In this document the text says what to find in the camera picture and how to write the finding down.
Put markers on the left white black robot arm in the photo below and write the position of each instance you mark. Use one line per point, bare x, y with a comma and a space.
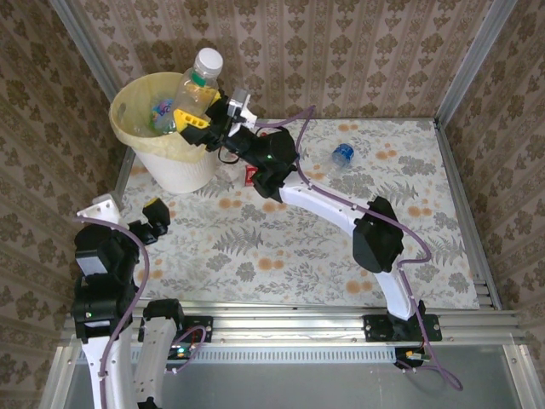
157, 349

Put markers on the white plastic bin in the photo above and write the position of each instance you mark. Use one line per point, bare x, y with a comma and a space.
179, 174

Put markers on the aluminium front frame rail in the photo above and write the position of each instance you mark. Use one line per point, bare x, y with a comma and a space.
289, 324

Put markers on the squat blue label bottle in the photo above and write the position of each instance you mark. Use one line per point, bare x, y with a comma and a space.
342, 154

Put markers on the floral patterned table cover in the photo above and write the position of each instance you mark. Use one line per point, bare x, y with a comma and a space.
306, 281

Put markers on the red label bottle red cap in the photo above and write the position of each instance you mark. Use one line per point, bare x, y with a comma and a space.
250, 174

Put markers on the grey metal base panel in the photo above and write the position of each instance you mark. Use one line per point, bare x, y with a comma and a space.
277, 387

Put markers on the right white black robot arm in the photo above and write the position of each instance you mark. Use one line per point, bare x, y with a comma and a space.
323, 209

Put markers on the crushed bottle purple blue label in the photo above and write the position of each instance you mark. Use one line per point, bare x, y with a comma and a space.
162, 111

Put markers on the aluminium side rail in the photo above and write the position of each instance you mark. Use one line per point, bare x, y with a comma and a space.
121, 176
454, 170

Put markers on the aluminium corner post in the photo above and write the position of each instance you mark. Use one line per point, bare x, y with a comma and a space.
83, 42
473, 64

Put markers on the bottle green white label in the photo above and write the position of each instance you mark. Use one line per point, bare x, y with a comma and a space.
196, 89

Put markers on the black connector box green light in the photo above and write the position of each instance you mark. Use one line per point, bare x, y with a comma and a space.
184, 354

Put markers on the black connector box yellow plug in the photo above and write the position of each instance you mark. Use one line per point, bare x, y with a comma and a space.
404, 355

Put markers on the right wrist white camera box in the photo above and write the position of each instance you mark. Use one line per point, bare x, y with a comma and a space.
238, 104

